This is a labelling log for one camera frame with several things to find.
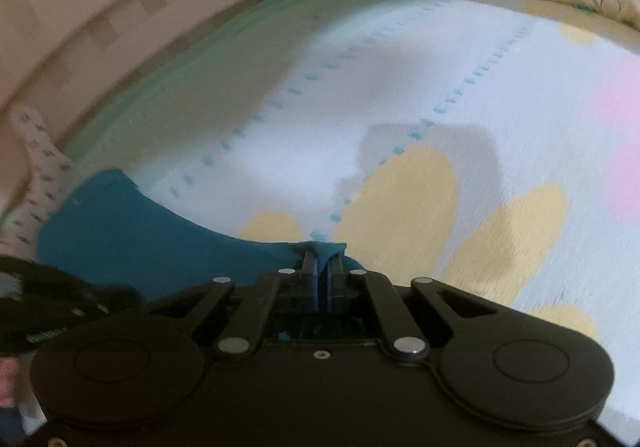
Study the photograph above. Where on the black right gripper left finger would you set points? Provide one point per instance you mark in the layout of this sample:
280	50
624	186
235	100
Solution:
309	269

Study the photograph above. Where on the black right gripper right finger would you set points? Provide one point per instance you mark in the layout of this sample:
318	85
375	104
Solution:
335	272

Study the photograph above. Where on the teal pants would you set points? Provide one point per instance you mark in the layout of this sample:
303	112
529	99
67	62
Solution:
107	232

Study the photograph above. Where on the white dotted cloth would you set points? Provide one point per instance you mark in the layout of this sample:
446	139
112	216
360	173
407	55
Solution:
50	171

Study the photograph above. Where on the floral light blue bedsheet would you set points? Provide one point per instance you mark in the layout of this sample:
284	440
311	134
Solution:
490	144

